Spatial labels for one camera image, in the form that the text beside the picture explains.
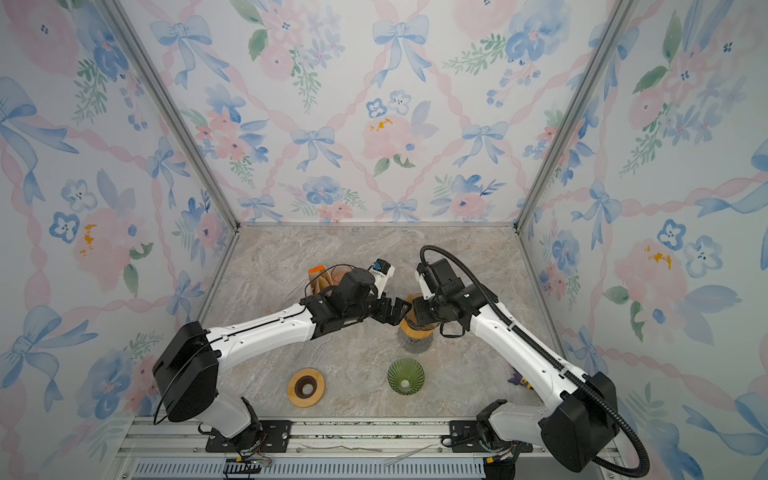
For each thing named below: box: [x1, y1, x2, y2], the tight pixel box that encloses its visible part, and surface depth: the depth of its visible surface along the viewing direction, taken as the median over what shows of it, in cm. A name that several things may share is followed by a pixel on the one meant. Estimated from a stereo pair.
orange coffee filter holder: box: [308, 265, 334, 295], surface depth 96 cm
